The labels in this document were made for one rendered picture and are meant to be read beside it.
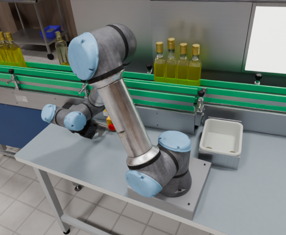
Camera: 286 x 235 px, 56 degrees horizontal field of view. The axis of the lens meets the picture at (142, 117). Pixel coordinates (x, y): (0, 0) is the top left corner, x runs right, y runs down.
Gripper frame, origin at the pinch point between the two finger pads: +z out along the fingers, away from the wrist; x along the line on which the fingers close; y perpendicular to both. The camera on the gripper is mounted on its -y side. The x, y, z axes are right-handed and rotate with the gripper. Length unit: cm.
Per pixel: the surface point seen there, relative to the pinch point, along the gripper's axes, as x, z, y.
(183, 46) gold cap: 16, 3, -51
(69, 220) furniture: -11, 21, 65
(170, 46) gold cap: 11, 0, -49
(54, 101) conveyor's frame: -38.5, -8.2, 4.7
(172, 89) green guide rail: 15.0, 13.2, -32.5
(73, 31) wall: -315, 145, -61
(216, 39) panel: 21, 16, -64
